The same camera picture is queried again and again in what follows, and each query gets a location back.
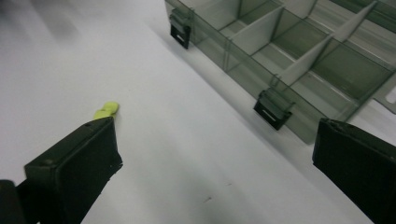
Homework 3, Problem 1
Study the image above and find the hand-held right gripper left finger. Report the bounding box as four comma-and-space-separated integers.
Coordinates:
24, 116, 124, 224

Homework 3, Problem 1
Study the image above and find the small yellow-green plastic piece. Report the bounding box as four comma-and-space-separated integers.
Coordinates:
92, 101, 120, 121

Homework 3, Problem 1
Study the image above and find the grey transparent compartment box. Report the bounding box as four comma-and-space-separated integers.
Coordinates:
163, 0, 396, 145

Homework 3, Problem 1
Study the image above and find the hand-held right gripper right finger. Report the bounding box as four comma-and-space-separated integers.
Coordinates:
312, 117, 396, 224

